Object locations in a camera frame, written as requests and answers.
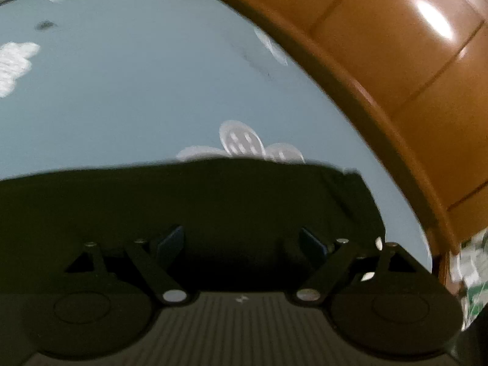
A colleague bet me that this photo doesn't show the black pants with white drawstring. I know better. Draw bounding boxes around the black pants with white drawstring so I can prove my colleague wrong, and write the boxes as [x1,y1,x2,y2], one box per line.
[0,158,386,294]

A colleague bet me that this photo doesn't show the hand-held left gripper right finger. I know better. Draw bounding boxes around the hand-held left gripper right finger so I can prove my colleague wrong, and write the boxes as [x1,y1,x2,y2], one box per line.
[292,228,420,307]

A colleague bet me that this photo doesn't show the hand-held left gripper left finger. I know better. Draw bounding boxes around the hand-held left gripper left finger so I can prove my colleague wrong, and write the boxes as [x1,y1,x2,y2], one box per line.
[63,225,191,306]

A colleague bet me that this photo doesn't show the bed with blue floral sheet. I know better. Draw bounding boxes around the bed with blue floral sheet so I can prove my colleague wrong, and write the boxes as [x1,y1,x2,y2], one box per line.
[0,0,435,275]

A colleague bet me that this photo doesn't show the wooden headboard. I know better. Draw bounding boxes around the wooden headboard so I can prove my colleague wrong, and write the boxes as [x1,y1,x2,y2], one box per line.
[191,0,488,286]

